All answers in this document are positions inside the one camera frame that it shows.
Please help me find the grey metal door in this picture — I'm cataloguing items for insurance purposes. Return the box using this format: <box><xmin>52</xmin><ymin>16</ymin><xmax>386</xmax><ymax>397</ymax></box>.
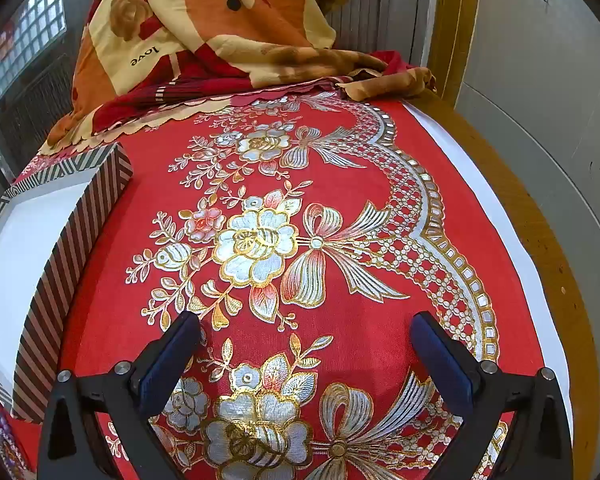
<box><xmin>325</xmin><ymin>0</ymin><xmax>431</xmax><ymax>68</ymax></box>

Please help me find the white table cover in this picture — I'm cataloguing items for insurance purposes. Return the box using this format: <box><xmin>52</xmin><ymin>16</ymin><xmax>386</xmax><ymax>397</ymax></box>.
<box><xmin>405</xmin><ymin>102</ymin><xmax>576</xmax><ymax>480</ymax></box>

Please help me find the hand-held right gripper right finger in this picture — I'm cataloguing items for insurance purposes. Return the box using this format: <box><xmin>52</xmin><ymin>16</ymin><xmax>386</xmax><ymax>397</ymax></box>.
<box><xmin>411</xmin><ymin>311</ymin><xmax>573</xmax><ymax>480</ymax></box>

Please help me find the red embroidered floral tablecloth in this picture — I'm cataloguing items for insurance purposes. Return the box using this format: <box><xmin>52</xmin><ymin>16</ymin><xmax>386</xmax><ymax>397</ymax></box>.
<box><xmin>0</xmin><ymin>92</ymin><xmax>561</xmax><ymax>480</ymax></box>

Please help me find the striped cardboard box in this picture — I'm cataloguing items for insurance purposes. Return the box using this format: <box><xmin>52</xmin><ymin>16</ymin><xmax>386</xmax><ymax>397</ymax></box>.
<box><xmin>0</xmin><ymin>142</ymin><xmax>134</xmax><ymax>423</ymax></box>

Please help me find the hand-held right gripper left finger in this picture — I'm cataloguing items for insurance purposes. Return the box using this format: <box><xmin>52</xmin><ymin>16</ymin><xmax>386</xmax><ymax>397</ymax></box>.
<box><xmin>36</xmin><ymin>311</ymin><xmax>203</xmax><ymax>480</ymax></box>

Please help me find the glass block window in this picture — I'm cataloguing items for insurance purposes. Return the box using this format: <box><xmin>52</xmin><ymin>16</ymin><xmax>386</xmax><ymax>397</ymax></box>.
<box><xmin>0</xmin><ymin>0</ymin><xmax>68</xmax><ymax>106</ymax></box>

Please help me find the orange and red printed blanket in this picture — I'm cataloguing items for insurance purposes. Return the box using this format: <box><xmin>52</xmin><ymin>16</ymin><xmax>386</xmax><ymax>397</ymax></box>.
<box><xmin>45</xmin><ymin>0</ymin><xmax>438</xmax><ymax>153</ymax></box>

